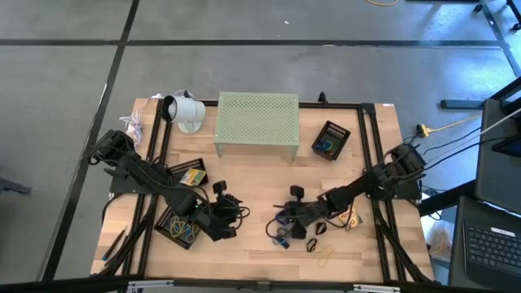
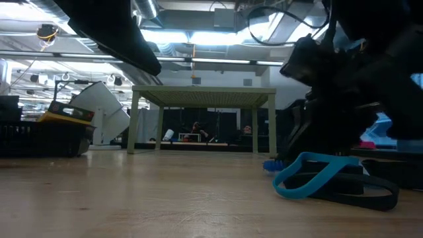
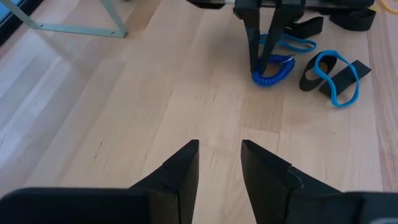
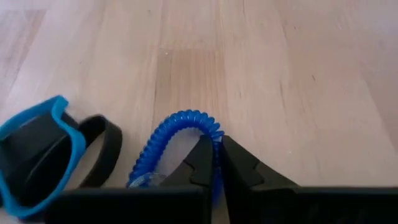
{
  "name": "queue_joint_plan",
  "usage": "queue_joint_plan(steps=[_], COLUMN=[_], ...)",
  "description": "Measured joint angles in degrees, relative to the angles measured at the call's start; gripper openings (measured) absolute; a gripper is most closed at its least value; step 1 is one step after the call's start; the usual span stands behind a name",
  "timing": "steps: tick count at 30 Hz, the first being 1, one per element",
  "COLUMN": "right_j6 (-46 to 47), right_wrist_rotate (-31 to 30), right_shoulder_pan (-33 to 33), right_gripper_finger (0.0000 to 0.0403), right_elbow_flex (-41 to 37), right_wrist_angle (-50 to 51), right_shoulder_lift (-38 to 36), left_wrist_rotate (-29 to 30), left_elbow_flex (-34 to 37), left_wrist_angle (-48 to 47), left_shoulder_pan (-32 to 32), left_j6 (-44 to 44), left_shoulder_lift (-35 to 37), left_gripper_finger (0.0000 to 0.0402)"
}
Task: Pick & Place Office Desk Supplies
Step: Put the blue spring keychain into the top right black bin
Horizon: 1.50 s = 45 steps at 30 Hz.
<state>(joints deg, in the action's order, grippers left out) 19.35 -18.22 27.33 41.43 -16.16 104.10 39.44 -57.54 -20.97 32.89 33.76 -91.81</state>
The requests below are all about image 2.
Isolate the grey cloth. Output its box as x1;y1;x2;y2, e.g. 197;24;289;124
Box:
137;108;160;143

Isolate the long ceiling light bar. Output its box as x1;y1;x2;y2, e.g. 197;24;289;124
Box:
0;49;285;67

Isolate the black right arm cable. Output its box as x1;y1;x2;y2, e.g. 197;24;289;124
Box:
247;5;331;47

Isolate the black screen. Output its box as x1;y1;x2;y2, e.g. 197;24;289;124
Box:
0;95;21;122

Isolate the black light stand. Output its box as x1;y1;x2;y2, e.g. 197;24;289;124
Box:
50;78;91;124

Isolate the white frame box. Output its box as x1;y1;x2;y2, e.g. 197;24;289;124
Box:
178;132;202;142

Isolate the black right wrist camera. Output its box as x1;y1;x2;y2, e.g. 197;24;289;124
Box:
279;34;334;87

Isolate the wooden background table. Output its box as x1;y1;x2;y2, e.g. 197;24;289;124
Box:
145;140;229;148

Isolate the black slotted plastic basket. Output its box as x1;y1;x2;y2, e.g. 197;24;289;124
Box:
0;120;96;158

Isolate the black partition curtain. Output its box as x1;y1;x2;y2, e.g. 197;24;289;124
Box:
161;108;238;143

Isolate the blue coil wrist band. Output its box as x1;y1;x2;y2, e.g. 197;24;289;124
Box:
262;159;287;173

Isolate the teal silicone wristband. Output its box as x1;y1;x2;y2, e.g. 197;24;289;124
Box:
272;151;361;200

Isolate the black yellow cable reel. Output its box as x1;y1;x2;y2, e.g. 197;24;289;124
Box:
35;23;61;46

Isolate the green perforated metal shelf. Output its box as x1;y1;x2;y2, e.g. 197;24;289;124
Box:
126;85;278;159

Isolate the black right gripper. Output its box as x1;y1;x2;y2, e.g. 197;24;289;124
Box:
278;59;384;162

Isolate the yellow crayon box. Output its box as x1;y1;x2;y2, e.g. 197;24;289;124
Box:
37;100;96;126

